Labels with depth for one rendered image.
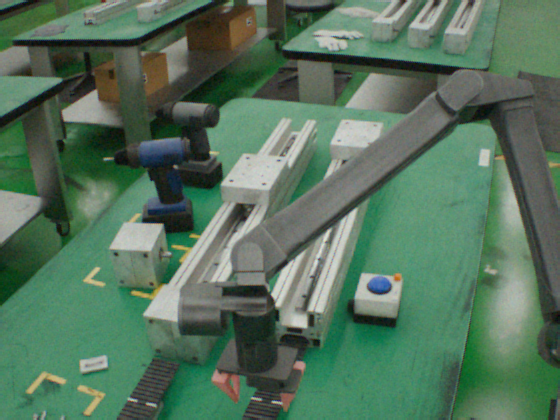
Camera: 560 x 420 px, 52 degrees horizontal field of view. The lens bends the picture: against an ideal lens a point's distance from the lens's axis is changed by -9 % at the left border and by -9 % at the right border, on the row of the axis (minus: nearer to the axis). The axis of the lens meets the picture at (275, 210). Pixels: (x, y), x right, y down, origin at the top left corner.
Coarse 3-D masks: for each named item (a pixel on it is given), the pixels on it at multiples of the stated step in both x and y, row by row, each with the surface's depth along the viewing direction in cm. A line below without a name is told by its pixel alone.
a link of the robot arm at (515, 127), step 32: (480, 96) 83; (512, 96) 83; (512, 128) 83; (512, 160) 84; (544, 160) 82; (544, 192) 81; (544, 224) 80; (544, 256) 79; (544, 288) 80; (544, 320) 84
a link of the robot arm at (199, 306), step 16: (240, 256) 79; (256, 256) 79; (240, 272) 80; (256, 272) 79; (192, 288) 82; (208, 288) 82; (224, 288) 83; (240, 288) 83; (256, 288) 82; (192, 304) 80; (208, 304) 80; (192, 320) 80; (208, 320) 80
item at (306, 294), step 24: (336, 168) 149; (360, 216) 139; (336, 240) 123; (312, 264) 121; (336, 264) 116; (288, 288) 111; (312, 288) 115; (336, 288) 116; (288, 312) 111; (312, 312) 105; (312, 336) 108
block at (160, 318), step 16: (176, 288) 110; (160, 304) 106; (176, 304) 106; (160, 320) 103; (176, 320) 102; (160, 336) 105; (176, 336) 104; (192, 336) 103; (208, 336) 107; (160, 352) 108; (176, 352) 106; (192, 352) 105; (208, 352) 108
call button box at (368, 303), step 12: (372, 276) 116; (384, 276) 116; (360, 288) 113; (396, 288) 112; (360, 300) 111; (372, 300) 110; (384, 300) 110; (396, 300) 110; (360, 312) 112; (372, 312) 111; (384, 312) 111; (396, 312) 110; (372, 324) 113; (384, 324) 112
